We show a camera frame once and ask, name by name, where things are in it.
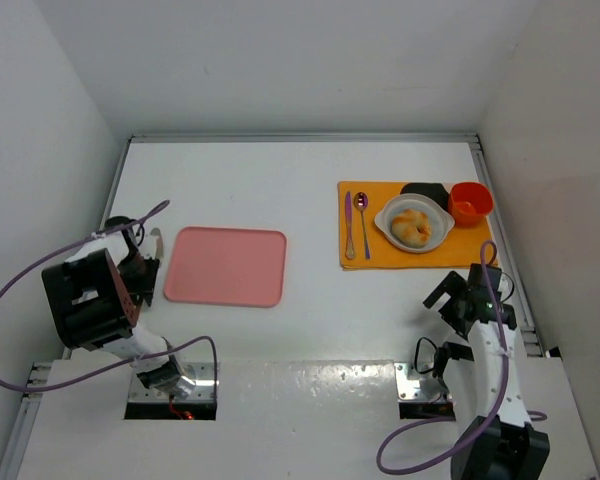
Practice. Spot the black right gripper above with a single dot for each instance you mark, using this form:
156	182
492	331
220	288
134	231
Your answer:
450	304

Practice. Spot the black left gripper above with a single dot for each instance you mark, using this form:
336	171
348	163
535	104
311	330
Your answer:
143	273

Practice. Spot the pink plastic tray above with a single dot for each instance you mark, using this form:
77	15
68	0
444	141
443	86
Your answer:
227	267

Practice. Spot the golden knotted bread roll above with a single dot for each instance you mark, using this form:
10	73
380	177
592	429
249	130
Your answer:
412	228

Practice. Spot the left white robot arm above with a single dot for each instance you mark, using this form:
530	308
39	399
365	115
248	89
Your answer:
96	297

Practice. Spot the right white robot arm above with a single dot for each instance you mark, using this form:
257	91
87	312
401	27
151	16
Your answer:
498	440

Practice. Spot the white plastic plate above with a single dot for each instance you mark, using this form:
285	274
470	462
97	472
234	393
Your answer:
441	222

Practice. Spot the orange plastic cup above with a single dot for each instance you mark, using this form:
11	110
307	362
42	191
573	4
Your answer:
469	203

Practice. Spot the orange placemat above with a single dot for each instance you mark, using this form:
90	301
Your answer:
459	250

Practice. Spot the purple metallic spoon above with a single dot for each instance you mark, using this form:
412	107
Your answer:
361	203

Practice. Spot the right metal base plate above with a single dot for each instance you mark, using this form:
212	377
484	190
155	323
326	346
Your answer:
414	387

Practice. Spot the metal base plate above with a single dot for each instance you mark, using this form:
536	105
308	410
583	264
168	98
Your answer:
414	387
202	382

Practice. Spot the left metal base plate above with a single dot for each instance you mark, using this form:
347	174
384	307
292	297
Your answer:
202	382

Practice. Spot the aluminium table frame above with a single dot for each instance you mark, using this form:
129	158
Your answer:
307	388

